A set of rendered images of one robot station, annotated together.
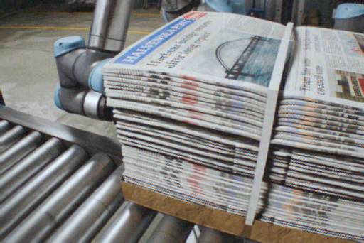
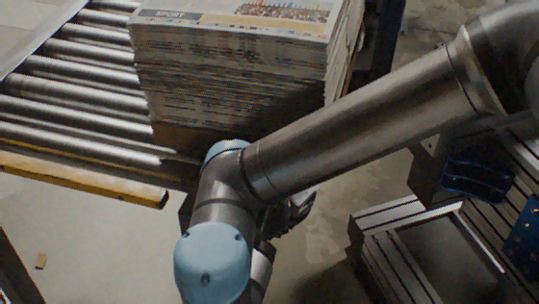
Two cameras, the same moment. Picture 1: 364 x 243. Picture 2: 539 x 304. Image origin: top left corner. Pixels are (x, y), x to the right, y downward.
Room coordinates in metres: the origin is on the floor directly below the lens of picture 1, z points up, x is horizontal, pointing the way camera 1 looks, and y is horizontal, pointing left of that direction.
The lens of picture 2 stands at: (0.28, -0.90, 1.40)
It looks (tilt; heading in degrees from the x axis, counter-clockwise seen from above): 45 degrees down; 83
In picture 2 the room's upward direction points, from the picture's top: straight up
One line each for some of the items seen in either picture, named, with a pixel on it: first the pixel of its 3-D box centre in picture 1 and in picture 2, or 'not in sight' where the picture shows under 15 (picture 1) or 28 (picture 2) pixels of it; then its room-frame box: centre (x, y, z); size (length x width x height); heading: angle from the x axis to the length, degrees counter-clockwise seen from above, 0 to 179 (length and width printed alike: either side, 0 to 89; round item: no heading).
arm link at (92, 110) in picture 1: (102, 104); not in sight; (0.61, 0.19, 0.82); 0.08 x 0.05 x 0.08; 156
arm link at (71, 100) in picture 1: (77, 97); not in sight; (0.64, 0.26, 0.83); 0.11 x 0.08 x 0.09; 66
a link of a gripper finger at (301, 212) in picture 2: not in sight; (292, 208); (0.38, -0.42, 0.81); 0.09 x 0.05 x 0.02; 39
